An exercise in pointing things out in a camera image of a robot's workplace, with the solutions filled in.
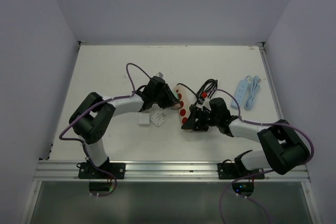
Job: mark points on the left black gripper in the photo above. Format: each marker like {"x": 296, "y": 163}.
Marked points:
{"x": 170, "y": 99}

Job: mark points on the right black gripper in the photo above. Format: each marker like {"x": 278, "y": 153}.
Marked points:
{"x": 190, "y": 124}

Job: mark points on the beige red power strip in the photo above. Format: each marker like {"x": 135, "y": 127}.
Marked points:
{"x": 184, "y": 110}

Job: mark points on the white folding-prong adapter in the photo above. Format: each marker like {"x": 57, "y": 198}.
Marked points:
{"x": 158, "y": 118}

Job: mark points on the white USB charger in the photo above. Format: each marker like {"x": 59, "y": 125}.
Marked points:
{"x": 144, "y": 119}

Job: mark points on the light blue power strip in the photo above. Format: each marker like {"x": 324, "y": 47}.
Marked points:
{"x": 246, "y": 92}

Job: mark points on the green plug adapter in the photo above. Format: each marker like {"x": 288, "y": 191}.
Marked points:
{"x": 175, "y": 95}

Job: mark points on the pink brown plug adapter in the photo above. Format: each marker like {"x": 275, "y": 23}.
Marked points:
{"x": 176, "y": 106}

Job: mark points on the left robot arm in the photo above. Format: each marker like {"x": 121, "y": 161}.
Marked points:
{"x": 93, "y": 116}

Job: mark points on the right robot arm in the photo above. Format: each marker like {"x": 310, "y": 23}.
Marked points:
{"x": 281, "y": 147}

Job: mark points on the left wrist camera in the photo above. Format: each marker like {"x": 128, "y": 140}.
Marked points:
{"x": 159, "y": 74}

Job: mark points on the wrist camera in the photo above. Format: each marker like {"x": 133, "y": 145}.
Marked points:
{"x": 204, "y": 100}
{"x": 159, "y": 74}

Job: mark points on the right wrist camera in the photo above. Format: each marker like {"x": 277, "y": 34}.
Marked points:
{"x": 204, "y": 100}

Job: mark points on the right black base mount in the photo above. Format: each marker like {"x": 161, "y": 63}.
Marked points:
{"x": 230, "y": 170}

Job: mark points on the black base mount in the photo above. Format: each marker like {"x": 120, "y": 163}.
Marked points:
{"x": 230, "y": 170}
{"x": 87, "y": 171}

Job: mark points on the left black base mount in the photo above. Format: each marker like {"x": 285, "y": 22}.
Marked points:
{"x": 87, "y": 171}

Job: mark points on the aluminium mounting rail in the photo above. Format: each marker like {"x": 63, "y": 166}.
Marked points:
{"x": 137, "y": 171}

